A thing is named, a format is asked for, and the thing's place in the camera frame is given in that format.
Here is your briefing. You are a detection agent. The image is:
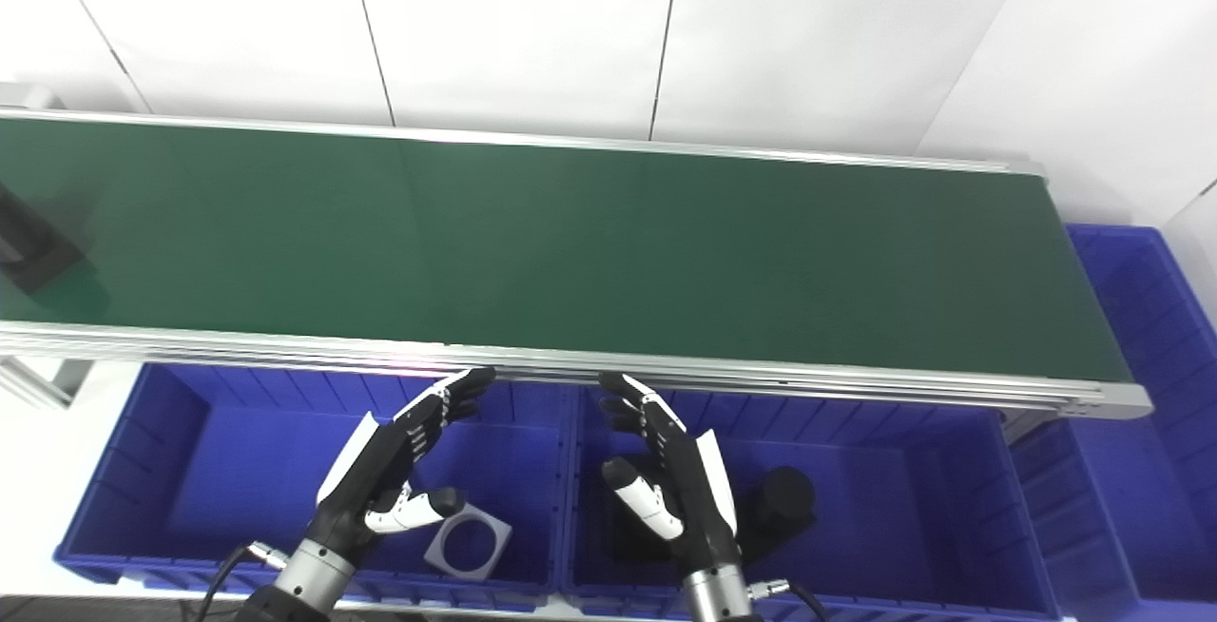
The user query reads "green conveyor belt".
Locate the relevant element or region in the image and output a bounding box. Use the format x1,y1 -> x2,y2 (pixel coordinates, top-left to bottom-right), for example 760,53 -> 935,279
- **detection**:
0,108 -> 1154,421
0,116 -> 1134,383

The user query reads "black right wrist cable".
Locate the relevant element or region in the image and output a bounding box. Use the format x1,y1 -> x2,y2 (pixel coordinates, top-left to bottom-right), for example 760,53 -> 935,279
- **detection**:
746,579 -> 833,622

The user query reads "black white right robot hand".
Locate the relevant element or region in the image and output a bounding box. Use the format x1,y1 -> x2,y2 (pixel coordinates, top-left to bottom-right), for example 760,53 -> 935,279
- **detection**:
597,373 -> 744,573

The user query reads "blue plastic bin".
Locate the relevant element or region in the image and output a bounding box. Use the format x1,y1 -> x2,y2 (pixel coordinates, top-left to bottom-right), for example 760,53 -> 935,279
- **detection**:
1008,225 -> 1217,622
561,384 -> 1061,622
54,362 -> 576,613

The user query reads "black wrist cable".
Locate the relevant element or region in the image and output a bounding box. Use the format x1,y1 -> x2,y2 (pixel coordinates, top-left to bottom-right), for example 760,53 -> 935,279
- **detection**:
195,541 -> 288,622
746,579 -> 833,622

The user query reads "grey square plate with hole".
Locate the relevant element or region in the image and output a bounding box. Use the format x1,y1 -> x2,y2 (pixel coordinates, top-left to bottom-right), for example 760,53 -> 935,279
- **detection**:
424,504 -> 512,582

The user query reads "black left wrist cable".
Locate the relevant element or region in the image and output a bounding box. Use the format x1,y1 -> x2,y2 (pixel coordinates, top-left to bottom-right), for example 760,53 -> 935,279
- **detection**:
195,541 -> 288,622

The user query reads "black block part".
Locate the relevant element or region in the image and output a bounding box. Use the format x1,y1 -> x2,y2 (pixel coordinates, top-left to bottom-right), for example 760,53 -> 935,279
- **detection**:
608,498 -> 671,564

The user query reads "aluminium conveyor leg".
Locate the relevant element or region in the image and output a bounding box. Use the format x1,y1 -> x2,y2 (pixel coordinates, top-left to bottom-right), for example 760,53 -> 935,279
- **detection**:
0,356 -> 96,411

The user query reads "grey conveyor end housing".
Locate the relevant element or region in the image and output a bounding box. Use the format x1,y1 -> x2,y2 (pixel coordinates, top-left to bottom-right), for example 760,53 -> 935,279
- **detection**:
0,83 -> 63,112

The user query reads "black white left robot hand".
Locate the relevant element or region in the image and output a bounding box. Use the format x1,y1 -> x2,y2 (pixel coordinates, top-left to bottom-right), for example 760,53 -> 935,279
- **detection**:
309,367 -> 497,571

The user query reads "black cylinder part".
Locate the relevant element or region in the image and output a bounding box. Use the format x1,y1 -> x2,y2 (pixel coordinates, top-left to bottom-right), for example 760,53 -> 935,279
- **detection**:
742,466 -> 819,547
0,183 -> 87,295

